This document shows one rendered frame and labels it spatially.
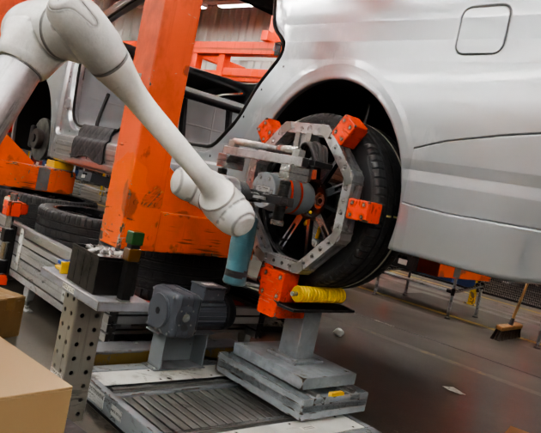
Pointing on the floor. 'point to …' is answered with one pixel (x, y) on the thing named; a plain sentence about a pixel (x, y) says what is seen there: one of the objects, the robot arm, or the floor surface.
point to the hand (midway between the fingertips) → (281, 200)
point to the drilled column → (76, 350)
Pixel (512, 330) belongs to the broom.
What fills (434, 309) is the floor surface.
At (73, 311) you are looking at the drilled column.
